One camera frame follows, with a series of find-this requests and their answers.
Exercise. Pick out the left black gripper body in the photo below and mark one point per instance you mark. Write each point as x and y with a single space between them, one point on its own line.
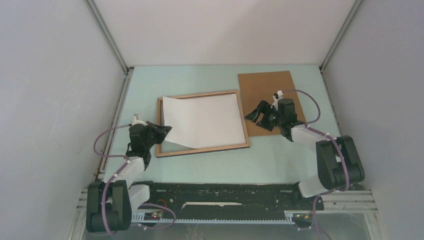
149 142

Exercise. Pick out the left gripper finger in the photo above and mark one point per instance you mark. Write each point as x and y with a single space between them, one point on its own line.
162 130
155 139

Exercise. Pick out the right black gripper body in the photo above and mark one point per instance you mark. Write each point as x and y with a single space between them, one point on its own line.
278 119

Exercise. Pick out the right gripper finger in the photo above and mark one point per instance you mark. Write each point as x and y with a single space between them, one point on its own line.
268 122
261 108

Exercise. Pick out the wooden picture frame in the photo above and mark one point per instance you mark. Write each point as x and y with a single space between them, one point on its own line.
168 149

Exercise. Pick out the beach landscape photo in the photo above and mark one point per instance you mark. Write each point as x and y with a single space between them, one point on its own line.
204 122

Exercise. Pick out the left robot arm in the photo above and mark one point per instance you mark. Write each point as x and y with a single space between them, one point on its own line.
111 202

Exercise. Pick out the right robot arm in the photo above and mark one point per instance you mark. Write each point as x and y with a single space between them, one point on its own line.
338 161

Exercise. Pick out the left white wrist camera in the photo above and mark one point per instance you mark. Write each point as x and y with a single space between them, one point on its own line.
136 120

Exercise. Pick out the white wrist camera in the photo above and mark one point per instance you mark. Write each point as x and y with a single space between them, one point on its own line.
136 120
277 96

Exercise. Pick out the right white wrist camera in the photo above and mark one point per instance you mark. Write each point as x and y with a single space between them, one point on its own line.
277 96

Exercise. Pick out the left aluminium corner post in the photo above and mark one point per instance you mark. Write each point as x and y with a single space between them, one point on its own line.
106 33

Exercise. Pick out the aluminium corner post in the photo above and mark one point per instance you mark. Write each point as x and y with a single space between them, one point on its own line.
106 33
341 33

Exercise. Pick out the right aluminium corner post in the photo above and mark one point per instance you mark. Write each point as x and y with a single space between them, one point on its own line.
341 33

